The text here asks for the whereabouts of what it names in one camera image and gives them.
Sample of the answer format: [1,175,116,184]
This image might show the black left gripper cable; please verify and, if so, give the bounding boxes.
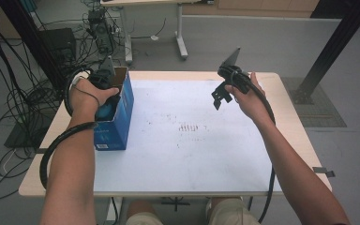
[39,67,99,190]

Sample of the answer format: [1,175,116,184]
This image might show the white desk with metal legs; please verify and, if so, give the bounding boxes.
[99,0,215,66]

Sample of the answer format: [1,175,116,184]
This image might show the grey computer tower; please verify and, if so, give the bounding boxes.
[87,7,116,54]

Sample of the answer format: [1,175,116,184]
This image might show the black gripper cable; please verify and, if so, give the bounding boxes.
[39,67,99,190]
[228,67,278,224]

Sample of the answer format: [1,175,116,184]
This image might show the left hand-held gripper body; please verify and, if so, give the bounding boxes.
[88,55,117,91]

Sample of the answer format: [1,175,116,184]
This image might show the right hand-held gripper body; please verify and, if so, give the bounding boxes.
[217,46,251,95]

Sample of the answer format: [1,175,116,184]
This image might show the black metal stand post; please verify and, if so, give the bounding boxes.
[290,0,360,104]

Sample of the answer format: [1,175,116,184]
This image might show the grey tape strip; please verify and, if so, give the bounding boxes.
[312,166,336,178]

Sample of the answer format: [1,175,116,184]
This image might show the blue cardboard box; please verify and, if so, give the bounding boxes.
[93,66,135,152]

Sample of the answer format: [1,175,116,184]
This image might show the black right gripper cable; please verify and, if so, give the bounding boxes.
[228,67,278,224]

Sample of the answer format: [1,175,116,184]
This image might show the black box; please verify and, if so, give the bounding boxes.
[38,27,78,64]

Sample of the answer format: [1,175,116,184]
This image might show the person's left hand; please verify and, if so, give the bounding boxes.
[69,78,120,121]

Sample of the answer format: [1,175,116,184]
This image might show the tangle of black floor cables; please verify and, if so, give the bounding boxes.
[0,0,85,201]

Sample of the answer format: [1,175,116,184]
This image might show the person's right hand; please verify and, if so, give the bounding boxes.
[224,72,275,126]

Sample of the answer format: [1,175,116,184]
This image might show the white paper mat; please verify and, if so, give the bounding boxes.
[93,79,284,193]

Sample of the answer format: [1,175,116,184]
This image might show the person's beige shorts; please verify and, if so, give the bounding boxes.
[126,197,261,225]

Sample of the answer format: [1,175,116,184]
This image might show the wooden cabinet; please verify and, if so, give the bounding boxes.
[182,0,320,18]

